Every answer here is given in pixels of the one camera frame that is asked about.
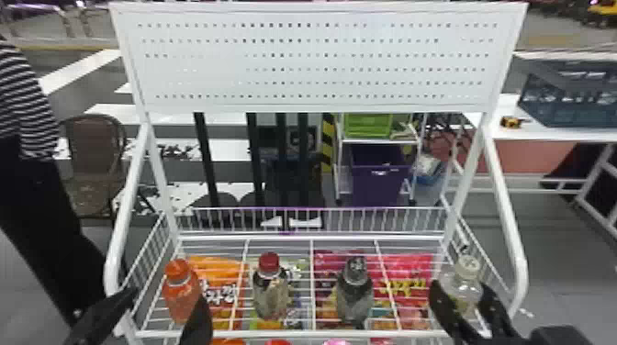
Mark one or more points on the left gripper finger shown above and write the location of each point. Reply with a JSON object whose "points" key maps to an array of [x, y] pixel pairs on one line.
{"points": [[99, 318], [198, 325]]}

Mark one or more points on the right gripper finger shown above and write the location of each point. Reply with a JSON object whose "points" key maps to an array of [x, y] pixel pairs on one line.
{"points": [[450, 313], [494, 313]]}

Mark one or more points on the clear bottle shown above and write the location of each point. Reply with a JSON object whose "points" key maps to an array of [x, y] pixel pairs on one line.
{"points": [[463, 284]]}

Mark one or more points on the orange bottle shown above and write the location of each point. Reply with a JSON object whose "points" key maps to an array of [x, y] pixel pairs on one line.
{"points": [[180, 291]]}

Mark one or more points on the orange snack packet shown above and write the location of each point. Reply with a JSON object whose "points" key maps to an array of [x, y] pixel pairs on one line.
{"points": [[218, 274]]}

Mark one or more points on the brown bottle with red cap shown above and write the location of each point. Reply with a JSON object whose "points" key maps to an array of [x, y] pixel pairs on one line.
{"points": [[270, 289]]}

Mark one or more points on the dark bottle with grey cap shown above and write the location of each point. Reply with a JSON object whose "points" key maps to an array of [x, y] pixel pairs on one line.
{"points": [[355, 294]]}

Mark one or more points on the person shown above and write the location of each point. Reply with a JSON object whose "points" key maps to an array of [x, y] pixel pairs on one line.
{"points": [[29, 202]]}

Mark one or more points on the purple crate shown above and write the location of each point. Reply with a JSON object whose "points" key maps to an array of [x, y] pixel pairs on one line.
{"points": [[378, 176]]}

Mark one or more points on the brown chair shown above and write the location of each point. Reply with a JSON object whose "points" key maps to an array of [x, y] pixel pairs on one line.
{"points": [[94, 149]]}

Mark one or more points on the white shelf trolley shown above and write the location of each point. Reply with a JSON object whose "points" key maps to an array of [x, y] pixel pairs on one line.
{"points": [[340, 164]]}

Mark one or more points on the white side table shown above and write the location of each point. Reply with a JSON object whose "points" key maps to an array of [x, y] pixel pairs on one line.
{"points": [[544, 132]]}

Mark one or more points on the green basket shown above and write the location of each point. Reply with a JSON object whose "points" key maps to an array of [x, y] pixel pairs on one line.
{"points": [[367, 125]]}

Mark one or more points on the blue crate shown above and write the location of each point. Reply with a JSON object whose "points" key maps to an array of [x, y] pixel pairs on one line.
{"points": [[569, 96]]}

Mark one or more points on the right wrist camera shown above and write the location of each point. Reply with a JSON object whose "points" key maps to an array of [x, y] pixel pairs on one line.
{"points": [[561, 336]]}

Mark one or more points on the striped post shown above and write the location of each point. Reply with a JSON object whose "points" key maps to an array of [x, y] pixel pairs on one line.
{"points": [[328, 139]]}

